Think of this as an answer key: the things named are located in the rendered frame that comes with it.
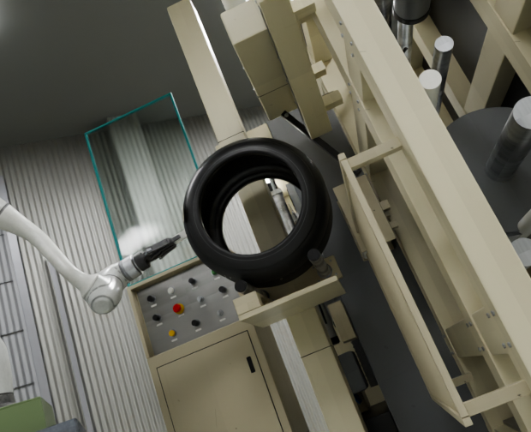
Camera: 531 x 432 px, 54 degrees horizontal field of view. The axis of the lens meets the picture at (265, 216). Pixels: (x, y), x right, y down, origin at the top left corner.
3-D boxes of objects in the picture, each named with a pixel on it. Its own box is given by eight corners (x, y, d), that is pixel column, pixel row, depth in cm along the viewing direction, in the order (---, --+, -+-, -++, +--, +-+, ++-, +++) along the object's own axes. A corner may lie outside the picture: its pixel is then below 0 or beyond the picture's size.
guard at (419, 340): (432, 399, 196) (356, 235, 219) (436, 398, 196) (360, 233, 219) (465, 428, 112) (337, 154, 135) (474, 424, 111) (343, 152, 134)
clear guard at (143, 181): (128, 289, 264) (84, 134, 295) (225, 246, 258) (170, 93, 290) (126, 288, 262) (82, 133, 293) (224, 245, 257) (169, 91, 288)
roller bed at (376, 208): (364, 261, 225) (337, 201, 235) (396, 248, 224) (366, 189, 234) (361, 252, 207) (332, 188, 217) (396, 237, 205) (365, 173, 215)
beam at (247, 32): (269, 122, 238) (257, 95, 243) (320, 99, 235) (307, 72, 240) (231, 45, 181) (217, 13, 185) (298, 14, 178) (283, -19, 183)
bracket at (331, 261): (254, 315, 217) (247, 292, 220) (343, 277, 213) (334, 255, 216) (253, 314, 214) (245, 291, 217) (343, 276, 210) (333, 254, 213)
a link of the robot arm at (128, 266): (127, 263, 211) (139, 255, 211) (135, 282, 208) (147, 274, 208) (116, 259, 202) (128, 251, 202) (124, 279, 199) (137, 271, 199)
